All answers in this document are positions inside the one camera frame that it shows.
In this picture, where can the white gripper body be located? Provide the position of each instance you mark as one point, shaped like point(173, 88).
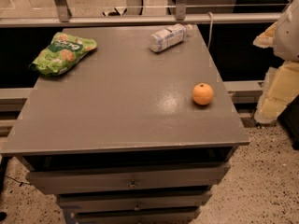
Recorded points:
point(289, 36)

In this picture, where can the grey drawer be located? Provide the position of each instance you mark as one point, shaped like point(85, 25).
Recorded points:
point(129, 178)
point(185, 214)
point(135, 201)

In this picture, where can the grey metal railing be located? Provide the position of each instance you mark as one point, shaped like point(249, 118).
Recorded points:
point(76, 13)

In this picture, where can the white plastic bottle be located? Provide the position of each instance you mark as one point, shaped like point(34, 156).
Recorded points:
point(169, 37)

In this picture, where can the orange fruit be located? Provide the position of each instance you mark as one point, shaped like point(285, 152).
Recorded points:
point(202, 94)

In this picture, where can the grey drawer cabinet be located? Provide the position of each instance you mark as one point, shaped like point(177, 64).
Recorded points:
point(125, 106)

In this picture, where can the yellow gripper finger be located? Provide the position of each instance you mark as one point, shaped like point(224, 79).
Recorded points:
point(265, 39)
point(280, 88)

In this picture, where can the green rice chip bag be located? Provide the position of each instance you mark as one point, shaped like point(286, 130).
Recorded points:
point(63, 52)

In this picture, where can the top grey drawer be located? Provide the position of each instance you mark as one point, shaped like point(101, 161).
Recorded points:
point(129, 178)

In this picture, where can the middle grey drawer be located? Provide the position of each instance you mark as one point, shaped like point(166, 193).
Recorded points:
point(135, 201)

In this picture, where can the bottom grey drawer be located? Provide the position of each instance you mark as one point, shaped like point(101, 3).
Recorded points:
point(185, 214)

